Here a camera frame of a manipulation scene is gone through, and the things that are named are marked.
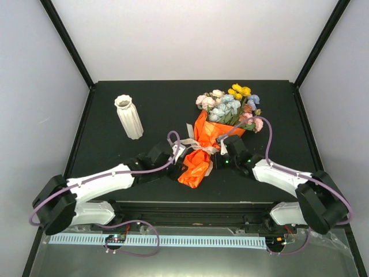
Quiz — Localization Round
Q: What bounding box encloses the orange wrapping paper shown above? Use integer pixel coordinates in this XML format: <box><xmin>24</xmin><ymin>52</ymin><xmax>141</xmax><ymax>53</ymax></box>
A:
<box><xmin>178</xmin><ymin>111</ymin><xmax>245</xmax><ymax>189</ymax></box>

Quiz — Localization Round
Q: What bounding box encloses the cream printed ribbon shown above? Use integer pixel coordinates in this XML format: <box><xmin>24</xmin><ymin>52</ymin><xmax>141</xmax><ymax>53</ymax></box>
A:
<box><xmin>180</xmin><ymin>122</ymin><xmax>221</xmax><ymax>177</ymax></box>

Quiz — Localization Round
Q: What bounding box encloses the pastel artificial flower bunch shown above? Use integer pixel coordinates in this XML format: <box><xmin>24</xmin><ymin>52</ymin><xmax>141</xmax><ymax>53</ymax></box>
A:
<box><xmin>195</xmin><ymin>84</ymin><xmax>263</xmax><ymax>133</ymax></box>

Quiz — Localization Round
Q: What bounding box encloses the white ribbed vase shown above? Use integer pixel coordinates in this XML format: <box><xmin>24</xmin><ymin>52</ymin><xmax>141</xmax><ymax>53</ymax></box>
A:
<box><xmin>114</xmin><ymin>95</ymin><xmax>144</xmax><ymax>140</ymax></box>

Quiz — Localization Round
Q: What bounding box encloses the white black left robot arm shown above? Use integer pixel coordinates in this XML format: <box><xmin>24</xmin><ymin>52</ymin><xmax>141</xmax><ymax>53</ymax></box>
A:
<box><xmin>32</xmin><ymin>142</ymin><xmax>187</xmax><ymax>235</ymax></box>

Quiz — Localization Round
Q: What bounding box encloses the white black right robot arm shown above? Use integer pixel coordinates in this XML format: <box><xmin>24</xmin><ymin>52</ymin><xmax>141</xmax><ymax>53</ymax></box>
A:
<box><xmin>212</xmin><ymin>135</ymin><xmax>349</xmax><ymax>234</ymax></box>

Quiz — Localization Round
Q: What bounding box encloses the left small circuit board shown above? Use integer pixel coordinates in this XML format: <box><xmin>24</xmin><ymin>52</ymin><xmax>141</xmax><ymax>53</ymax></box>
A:
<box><xmin>105</xmin><ymin>234</ymin><xmax>126</xmax><ymax>243</ymax></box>

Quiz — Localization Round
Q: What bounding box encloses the small circuit board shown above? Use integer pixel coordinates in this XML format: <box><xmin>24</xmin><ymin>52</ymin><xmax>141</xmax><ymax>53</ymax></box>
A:
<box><xmin>105</xmin><ymin>234</ymin><xmax>126</xmax><ymax>243</ymax></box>
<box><xmin>265</xmin><ymin>237</ymin><xmax>290</xmax><ymax>246</ymax></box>

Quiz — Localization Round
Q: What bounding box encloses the right small circuit board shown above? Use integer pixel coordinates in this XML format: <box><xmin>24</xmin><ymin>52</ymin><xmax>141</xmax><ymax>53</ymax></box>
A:
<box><xmin>265</xmin><ymin>237</ymin><xmax>290</xmax><ymax>246</ymax></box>

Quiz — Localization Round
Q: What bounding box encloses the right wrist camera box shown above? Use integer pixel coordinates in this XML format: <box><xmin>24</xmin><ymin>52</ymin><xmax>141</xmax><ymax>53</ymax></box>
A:
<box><xmin>220</xmin><ymin>139</ymin><xmax>228</xmax><ymax>155</ymax></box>

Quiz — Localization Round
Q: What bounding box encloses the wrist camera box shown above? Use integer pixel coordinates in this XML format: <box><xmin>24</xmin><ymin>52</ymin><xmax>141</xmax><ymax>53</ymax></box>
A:
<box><xmin>220</xmin><ymin>139</ymin><xmax>228</xmax><ymax>155</ymax></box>
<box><xmin>172</xmin><ymin>144</ymin><xmax>187</xmax><ymax>160</ymax></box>

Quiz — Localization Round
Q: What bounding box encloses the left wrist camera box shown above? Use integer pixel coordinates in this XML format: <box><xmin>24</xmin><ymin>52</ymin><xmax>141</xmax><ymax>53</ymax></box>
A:
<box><xmin>172</xmin><ymin>144</ymin><xmax>187</xmax><ymax>160</ymax></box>

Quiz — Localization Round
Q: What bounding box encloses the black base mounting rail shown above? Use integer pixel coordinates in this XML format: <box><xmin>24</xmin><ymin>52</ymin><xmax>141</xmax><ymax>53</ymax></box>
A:
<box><xmin>106</xmin><ymin>202</ymin><xmax>285</xmax><ymax>234</ymax></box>

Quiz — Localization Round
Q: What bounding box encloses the light blue slotted cable duct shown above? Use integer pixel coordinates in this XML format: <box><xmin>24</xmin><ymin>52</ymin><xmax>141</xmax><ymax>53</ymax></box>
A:
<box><xmin>48</xmin><ymin>233</ymin><xmax>267</xmax><ymax>250</ymax></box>

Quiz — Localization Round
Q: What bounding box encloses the black right frame post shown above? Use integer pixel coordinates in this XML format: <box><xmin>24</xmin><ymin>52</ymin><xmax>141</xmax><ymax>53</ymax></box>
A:
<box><xmin>294</xmin><ymin>0</ymin><xmax>350</xmax><ymax>88</ymax></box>

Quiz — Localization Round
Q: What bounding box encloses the black frame post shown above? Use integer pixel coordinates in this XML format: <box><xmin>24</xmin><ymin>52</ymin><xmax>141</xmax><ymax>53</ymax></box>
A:
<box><xmin>40</xmin><ymin>0</ymin><xmax>95</xmax><ymax>89</ymax></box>
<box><xmin>294</xmin><ymin>0</ymin><xmax>350</xmax><ymax>88</ymax></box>

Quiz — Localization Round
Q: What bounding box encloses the black left frame post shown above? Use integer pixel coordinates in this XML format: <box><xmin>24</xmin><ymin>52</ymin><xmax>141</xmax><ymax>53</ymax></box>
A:
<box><xmin>40</xmin><ymin>0</ymin><xmax>95</xmax><ymax>89</ymax></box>

